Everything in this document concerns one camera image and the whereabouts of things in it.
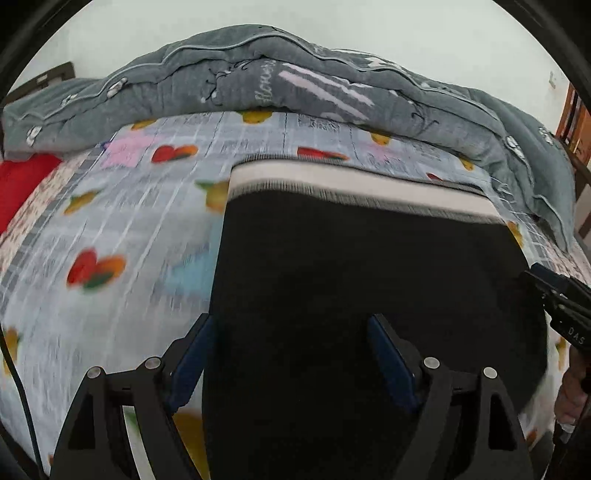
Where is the black pants white waistband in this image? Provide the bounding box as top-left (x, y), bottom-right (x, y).
top-left (202, 159), bottom-right (547, 479)

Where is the person's right hand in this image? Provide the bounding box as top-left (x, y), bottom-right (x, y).
top-left (554, 348), bottom-right (588, 425)

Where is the wooden footboard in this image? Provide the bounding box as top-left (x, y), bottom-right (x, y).
top-left (555, 84), bottom-right (590, 198)

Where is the fruit print bed sheet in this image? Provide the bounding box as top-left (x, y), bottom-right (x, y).
top-left (1, 112), bottom-right (572, 471)

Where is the floral patchwork quilt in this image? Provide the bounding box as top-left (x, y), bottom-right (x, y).
top-left (1, 146), bottom-right (105, 278)

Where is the red pillow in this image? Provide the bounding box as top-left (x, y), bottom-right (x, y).
top-left (0, 154), bottom-right (61, 233)

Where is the dark wooden headboard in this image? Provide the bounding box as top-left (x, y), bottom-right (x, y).
top-left (1, 62), bottom-right (75, 106)

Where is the grey quilted comforter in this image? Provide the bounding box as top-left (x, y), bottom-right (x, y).
top-left (1, 24), bottom-right (575, 251)

